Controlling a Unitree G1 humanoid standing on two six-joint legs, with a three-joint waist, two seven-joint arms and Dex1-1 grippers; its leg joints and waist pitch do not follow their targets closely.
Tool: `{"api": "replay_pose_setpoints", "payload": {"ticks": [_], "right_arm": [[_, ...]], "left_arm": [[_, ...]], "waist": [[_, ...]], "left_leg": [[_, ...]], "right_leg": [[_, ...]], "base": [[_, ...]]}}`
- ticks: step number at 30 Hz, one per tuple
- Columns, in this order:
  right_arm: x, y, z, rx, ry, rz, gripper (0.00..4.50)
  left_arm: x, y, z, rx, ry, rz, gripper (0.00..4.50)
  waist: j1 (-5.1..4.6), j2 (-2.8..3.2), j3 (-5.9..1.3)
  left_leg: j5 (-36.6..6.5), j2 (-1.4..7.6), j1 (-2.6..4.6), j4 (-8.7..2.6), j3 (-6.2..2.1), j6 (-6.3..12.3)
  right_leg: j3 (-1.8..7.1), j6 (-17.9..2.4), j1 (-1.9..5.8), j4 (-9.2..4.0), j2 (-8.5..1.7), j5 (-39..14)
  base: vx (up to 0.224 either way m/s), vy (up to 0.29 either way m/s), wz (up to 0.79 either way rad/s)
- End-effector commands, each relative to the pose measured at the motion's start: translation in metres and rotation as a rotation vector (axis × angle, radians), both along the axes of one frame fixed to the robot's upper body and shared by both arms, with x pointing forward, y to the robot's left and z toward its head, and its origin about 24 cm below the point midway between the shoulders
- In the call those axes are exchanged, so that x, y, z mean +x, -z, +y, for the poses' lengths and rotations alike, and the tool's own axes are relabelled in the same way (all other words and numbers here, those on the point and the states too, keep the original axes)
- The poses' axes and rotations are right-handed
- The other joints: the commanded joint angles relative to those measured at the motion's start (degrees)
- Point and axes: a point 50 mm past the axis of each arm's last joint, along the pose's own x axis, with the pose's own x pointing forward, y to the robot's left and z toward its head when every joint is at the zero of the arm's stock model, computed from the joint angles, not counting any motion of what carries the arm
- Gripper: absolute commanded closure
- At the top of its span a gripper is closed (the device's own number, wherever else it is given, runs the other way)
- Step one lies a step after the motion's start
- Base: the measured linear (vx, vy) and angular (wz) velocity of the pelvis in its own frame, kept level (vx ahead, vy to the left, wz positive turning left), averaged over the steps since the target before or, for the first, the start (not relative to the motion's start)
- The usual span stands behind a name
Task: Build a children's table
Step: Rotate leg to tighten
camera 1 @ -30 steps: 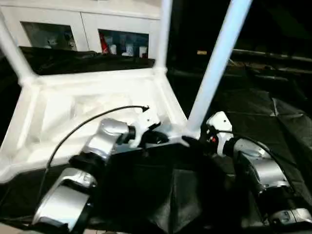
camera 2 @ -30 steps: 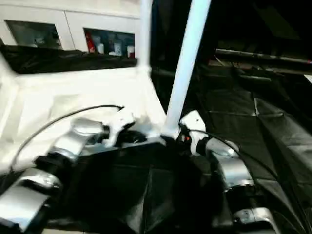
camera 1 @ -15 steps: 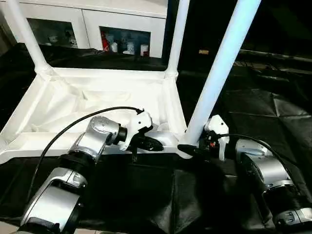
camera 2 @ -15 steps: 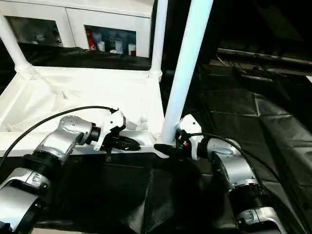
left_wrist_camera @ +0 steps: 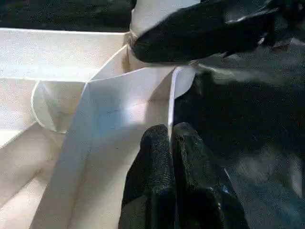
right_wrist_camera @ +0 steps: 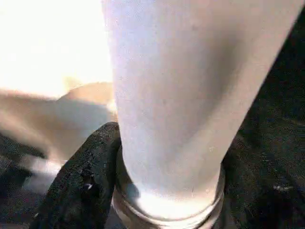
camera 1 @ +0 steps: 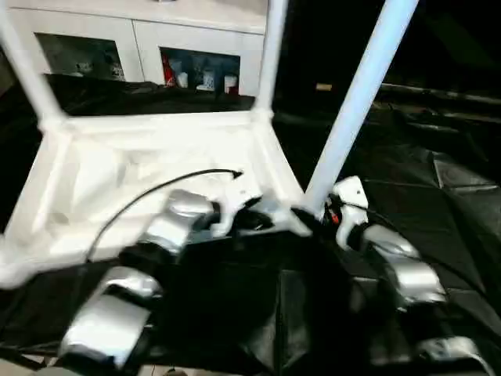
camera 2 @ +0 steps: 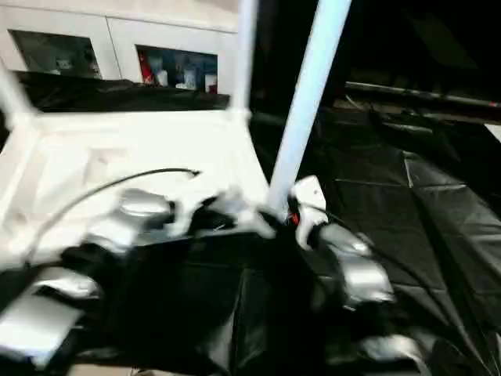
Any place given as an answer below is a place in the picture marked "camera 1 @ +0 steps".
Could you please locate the white plastic table leg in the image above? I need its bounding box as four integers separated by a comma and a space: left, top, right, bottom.
303, 0, 422, 220
0, 0, 72, 131
252, 0, 291, 123

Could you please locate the black mat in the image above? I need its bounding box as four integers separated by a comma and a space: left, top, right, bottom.
0, 72, 501, 373

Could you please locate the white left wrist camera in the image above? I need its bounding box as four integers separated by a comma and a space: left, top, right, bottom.
213, 175, 264, 239

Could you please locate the white plastic table top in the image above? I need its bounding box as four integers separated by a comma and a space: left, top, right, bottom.
0, 109, 314, 291

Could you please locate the black right camera cable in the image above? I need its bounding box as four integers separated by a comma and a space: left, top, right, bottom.
340, 201, 470, 276

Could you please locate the white glass-door cabinet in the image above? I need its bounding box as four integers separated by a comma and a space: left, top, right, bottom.
7, 0, 272, 97

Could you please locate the red bottle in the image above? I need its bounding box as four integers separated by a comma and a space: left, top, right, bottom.
163, 56, 178, 88

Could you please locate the dark metal pole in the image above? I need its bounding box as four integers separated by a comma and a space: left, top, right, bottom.
381, 83, 501, 103

